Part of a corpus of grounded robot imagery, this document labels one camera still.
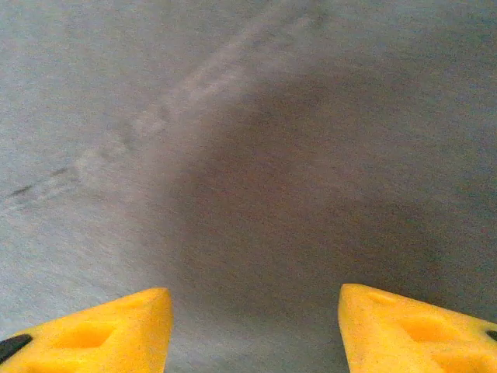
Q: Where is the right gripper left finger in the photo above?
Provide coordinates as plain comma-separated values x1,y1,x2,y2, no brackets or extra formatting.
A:
0,287,174,373

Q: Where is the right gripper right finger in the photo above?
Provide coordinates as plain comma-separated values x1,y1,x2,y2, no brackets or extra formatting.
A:
337,283,497,373

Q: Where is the dark grey t-shirt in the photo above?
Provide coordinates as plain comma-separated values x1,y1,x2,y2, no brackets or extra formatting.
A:
0,0,497,373

